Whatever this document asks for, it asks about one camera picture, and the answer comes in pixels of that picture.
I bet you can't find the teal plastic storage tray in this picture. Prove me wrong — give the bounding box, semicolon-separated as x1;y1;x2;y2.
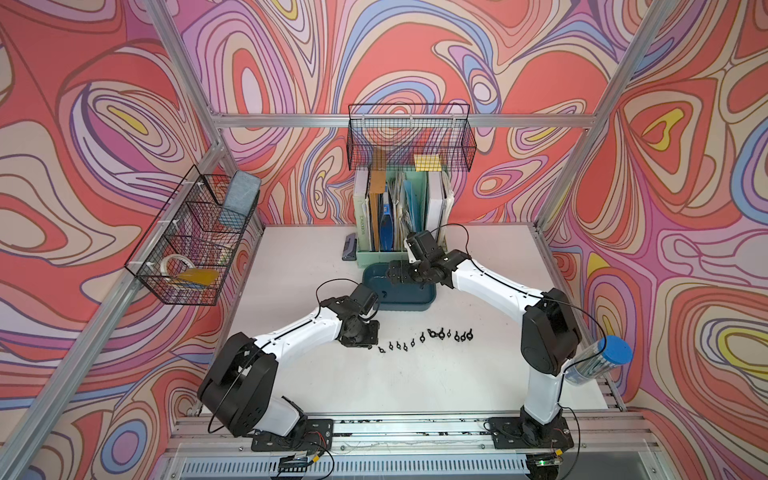
362;263;437;312

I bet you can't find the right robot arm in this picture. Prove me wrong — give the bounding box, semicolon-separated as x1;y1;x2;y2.
386;255;582;447

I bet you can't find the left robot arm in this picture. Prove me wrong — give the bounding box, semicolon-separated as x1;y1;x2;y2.
197;287;379;438

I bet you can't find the white binder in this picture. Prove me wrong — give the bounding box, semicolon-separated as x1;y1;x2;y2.
425;171;444;234

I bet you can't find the blue folder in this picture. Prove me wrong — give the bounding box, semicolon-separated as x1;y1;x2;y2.
379;201;395;251

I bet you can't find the grey stapler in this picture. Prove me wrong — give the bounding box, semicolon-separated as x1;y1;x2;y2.
342;233;357;262

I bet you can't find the mint green file organizer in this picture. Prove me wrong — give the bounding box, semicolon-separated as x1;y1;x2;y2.
352;168;455;268

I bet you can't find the yellow sticky note pad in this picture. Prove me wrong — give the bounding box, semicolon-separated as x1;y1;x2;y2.
413;154;443;172

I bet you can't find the brown folder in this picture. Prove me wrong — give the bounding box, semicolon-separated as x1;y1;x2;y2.
368;170;387;251

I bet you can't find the yellow pad in basket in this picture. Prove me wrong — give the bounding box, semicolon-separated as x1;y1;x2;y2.
169;268;220;290

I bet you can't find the grey blue sponge block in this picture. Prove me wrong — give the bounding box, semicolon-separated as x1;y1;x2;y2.
223;171;262;216

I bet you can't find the blue lid clear jar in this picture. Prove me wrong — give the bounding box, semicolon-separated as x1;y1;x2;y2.
563;335;633;385

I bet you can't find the white tape roll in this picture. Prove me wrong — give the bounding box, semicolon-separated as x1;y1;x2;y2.
159;254;195;277

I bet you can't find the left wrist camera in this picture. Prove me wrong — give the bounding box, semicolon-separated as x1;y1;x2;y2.
349;284;379;318

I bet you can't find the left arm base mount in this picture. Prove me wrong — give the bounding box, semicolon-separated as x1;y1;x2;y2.
251;418;335;452

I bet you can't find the black wire basket back wall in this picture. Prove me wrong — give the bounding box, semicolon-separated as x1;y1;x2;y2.
346;101;477;172

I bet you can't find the black wire basket wall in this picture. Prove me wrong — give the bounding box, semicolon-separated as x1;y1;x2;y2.
346;101;477;172
124;166;260;306

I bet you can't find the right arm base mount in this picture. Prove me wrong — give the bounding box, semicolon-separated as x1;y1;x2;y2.
483;415;575;451

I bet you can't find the black wire basket left wall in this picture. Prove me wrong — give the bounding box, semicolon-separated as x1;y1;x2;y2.
124;166;260;306

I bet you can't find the aluminium front rail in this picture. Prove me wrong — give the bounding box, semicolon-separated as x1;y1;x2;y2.
151;410;678;479

